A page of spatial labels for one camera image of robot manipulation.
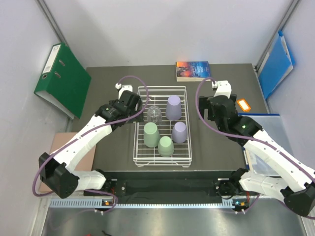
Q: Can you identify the paperback book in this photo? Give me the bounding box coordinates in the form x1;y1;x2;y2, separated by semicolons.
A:
175;61;211;82

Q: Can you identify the orange key tag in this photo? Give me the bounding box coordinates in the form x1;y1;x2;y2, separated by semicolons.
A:
237;99;251;112

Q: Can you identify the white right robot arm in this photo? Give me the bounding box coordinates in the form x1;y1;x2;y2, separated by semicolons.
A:
195;95;315;217

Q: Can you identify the brown cardboard sheet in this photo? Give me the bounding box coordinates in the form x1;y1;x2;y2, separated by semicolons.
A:
38;132;95;194

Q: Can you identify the tall purple cup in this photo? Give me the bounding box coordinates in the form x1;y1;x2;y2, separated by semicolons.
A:
165;95;182;121

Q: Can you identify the short purple cup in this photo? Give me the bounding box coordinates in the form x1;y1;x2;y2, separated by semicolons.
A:
172;122;188;143

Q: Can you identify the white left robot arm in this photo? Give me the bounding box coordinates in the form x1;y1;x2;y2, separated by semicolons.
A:
38;90;143;199

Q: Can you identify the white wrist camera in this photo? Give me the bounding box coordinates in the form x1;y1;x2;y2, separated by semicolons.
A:
115;83;133;99
212;80;232;98

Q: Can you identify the clear glass cup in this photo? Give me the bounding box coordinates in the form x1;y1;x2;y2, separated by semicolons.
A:
147;105;162;125

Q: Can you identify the white wire dish rack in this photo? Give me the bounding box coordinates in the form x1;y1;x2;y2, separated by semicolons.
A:
133;86;192;167

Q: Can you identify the blue folder on wall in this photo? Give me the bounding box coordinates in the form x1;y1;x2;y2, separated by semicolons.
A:
258;30;295;99

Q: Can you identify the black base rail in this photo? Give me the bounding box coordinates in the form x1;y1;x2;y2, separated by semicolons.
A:
83;169;252;197

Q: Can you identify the grey cable duct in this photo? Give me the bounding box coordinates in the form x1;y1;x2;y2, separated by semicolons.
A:
49;198;246;209

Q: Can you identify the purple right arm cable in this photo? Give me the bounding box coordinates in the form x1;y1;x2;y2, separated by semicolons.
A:
195;77;315;173

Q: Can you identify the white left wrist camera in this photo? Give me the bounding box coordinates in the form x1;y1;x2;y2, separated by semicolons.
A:
115;83;133;99

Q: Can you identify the green ring binder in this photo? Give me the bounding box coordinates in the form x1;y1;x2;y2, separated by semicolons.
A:
34;43;91;119

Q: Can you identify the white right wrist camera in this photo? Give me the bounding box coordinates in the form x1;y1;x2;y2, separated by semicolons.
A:
212;80;232;98

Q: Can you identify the tall green cup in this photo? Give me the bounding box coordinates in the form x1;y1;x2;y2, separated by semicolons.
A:
143;122;160;148

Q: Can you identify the short green cup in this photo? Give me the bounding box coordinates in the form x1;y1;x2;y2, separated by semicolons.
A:
158;136;174;157

